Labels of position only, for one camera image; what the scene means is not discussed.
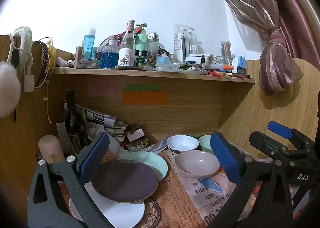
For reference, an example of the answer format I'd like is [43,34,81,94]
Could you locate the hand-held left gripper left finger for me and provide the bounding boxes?
[27,132,115,228]

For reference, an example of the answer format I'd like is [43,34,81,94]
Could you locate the yellow soft item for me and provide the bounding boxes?
[47,45,57,67]

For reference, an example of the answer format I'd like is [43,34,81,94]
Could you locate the white paper receipt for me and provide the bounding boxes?
[56,122,73,156]

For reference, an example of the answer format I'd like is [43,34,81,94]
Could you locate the printed newspaper sheet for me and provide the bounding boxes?
[60,141,275,228]

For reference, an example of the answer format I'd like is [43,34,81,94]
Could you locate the dark brown plate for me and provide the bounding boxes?
[91,159,159,203]

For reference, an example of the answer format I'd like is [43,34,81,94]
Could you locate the mint green pump bottle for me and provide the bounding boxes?
[134,23,148,56]

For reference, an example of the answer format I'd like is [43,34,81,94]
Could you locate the curtain tieback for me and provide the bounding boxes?
[268,28,283,41]

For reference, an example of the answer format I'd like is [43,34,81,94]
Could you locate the pinkish grey bowl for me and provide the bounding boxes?
[174,150,220,180]

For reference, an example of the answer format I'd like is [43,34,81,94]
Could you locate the small white card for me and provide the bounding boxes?
[126,128,145,142]

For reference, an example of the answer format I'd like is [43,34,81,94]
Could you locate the clear bottle with illustrated label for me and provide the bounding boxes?
[118,20,136,67]

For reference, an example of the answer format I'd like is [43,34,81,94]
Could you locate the blue liquid clear bottle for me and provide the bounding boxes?
[84,28,97,60]

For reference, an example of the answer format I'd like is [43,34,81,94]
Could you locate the small glass jar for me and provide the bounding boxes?
[215,56,230,67]

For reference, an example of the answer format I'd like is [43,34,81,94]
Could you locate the grey white paper sheet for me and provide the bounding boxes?
[147,141,171,155]

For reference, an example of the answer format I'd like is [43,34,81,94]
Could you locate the clear bottle with silver cap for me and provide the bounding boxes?
[147,32,160,59]

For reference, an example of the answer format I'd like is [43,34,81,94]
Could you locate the white lidded container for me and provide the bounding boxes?
[185,54,213,65]

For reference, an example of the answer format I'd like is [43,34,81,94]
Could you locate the brown cardboard tube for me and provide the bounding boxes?
[74,46,83,68]

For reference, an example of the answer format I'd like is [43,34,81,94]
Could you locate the clear plastic box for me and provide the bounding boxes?
[155,63,180,72]

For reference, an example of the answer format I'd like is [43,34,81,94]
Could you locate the fluffy white headband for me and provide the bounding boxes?
[7,26,34,69]

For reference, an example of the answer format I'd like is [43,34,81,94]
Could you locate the white toothbrush package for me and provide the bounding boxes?
[174,25,197,61]

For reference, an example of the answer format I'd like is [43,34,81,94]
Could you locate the white charger plug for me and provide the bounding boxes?
[24,74,35,92]

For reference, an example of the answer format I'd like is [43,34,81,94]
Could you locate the pink sticky note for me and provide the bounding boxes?
[87,86,117,97]

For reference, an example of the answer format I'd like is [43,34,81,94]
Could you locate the stack of folded newspapers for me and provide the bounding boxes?
[64,102,130,141]

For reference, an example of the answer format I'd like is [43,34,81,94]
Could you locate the green sticky note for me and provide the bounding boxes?
[126,84,158,92]

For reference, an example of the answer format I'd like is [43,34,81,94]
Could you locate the large white plate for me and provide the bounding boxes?
[69,180,146,228]

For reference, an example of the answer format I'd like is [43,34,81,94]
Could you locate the pink satin curtain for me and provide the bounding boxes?
[265,0,316,59]

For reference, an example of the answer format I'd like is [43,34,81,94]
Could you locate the small bowl of trinkets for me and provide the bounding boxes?
[124,138,149,152]

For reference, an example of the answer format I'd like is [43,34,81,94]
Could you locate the white spotted bowl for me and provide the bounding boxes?
[166,135,200,155]

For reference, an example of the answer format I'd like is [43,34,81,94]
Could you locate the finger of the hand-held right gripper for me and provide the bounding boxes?
[249,131,297,165]
[267,121,320,149]

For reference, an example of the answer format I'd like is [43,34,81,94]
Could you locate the clear jar of sticks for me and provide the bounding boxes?
[220,41,231,59]

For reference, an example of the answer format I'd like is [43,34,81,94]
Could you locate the crumpled white paper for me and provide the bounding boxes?
[107,131,129,155]

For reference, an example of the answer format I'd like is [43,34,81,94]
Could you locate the white pompom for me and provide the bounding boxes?
[0,61,21,119]

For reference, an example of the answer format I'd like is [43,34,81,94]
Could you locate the black chain headband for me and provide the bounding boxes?
[34,41,50,87]

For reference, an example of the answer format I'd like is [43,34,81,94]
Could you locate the wooden shelf board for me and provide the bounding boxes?
[51,66,255,84]

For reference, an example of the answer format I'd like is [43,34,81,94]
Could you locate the mint green bowl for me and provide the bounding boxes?
[199,134,220,155]

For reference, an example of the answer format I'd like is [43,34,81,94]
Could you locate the dark wine bottle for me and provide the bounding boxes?
[63,90,88,155]

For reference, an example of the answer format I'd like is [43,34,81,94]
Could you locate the blue pencil sharpener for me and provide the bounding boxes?
[232,56,247,75]

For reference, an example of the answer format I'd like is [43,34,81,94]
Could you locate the mint green plate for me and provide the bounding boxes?
[110,151,168,205]

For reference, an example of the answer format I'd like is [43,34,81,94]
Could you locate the orange sticky note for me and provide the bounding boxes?
[123,91,169,105]

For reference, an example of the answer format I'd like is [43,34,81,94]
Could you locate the glass bottle with blue beads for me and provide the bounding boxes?
[101,35,120,69]

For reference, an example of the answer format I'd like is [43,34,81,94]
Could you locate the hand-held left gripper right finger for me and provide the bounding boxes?
[207,132,293,228]

